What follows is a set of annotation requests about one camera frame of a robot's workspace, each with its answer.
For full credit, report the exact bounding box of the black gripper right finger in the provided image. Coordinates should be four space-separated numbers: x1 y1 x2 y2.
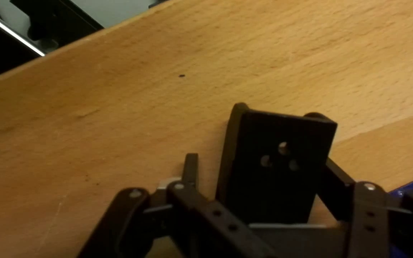
316 159 413 258

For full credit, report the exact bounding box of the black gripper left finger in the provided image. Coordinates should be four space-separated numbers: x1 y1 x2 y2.
78 152 275 258

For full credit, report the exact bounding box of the black bracket with holes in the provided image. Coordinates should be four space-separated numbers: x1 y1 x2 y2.
214 102 339 227

